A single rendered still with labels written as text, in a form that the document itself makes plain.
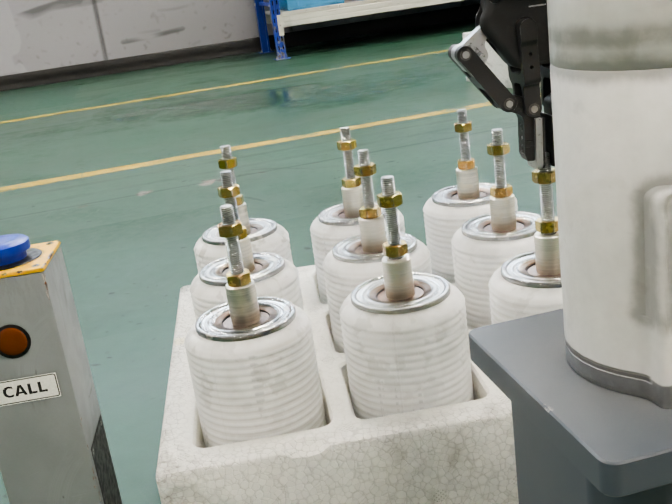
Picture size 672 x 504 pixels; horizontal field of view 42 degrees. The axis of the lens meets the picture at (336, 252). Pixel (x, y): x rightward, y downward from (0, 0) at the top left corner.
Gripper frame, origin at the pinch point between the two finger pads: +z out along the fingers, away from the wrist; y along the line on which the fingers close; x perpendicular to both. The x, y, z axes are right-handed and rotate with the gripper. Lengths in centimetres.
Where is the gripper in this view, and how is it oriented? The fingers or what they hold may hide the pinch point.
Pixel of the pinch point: (543, 139)
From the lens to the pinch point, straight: 66.5
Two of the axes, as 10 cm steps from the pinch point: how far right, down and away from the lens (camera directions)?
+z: 1.3, 9.4, 3.1
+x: 1.4, 2.9, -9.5
